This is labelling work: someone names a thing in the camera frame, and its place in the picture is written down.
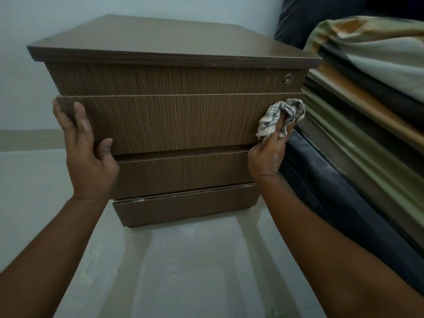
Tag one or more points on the person's right hand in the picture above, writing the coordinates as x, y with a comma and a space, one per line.
268, 158

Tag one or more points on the white checkered cleaning cloth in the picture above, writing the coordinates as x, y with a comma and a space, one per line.
268, 124

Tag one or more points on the person's left hand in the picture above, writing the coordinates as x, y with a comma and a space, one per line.
87, 168

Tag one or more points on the brown wooden drawer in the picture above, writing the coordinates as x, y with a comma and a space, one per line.
185, 208
182, 122
182, 173

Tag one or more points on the person's left forearm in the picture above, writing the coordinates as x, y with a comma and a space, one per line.
49, 261

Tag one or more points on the wooden drawer with lock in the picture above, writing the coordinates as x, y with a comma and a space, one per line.
165, 79

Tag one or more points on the person's right forearm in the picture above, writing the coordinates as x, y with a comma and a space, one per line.
331, 261

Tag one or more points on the round metal drawer lock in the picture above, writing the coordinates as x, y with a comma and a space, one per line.
288, 78

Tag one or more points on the dark bed base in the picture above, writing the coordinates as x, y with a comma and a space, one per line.
331, 195

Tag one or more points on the striped bed sheet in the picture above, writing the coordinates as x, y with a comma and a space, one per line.
381, 56

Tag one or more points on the brown wooden drawer cabinet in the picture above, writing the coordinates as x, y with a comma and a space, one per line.
149, 36

